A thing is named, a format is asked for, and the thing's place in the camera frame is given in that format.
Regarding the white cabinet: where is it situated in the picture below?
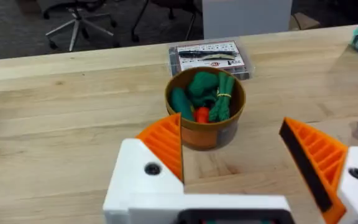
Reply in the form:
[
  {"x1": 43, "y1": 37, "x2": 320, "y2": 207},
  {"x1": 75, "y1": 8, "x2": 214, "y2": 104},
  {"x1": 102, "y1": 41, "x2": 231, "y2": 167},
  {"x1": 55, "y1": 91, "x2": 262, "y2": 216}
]
[{"x1": 201, "y1": 0, "x2": 293, "y2": 40}]

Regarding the office chair with black base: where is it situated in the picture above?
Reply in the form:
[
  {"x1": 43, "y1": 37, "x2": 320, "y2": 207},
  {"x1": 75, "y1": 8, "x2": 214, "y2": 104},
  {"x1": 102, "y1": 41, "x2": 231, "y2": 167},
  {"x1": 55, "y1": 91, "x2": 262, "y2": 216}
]
[{"x1": 131, "y1": 0, "x2": 203, "y2": 44}]

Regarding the office chair with grey base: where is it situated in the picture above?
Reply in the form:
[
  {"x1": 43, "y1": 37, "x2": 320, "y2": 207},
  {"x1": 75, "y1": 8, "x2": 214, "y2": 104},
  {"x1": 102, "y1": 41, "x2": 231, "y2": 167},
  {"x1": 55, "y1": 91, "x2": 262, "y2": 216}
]
[{"x1": 42, "y1": 0, "x2": 120, "y2": 52}]

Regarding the brown tub with toy vegetables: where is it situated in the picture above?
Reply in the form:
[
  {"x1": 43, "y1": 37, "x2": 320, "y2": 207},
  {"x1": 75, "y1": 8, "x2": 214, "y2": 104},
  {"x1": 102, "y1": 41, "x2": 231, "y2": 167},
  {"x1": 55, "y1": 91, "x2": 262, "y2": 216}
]
[{"x1": 164, "y1": 66, "x2": 247, "y2": 151}]

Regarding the clear plastic box with card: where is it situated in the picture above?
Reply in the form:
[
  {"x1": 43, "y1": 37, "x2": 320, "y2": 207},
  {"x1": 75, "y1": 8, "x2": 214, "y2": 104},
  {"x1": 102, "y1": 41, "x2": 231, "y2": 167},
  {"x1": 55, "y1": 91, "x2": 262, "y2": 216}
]
[{"x1": 167, "y1": 39, "x2": 255, "y2": 82}]

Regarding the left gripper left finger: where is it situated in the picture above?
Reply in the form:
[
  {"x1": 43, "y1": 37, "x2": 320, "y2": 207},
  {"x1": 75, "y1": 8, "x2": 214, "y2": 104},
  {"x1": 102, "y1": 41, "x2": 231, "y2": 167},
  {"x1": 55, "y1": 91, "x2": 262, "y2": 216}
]
[{"x1": 103, "y1": 113, "x2": 185, "y2": 224}]

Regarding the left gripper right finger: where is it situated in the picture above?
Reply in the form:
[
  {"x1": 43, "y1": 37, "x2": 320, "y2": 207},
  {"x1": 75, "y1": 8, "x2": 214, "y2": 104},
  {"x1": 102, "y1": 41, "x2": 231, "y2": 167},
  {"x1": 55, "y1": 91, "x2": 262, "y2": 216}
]
[{"x1": 278, "y1": 116, "x2": 358, "y2": 224}]

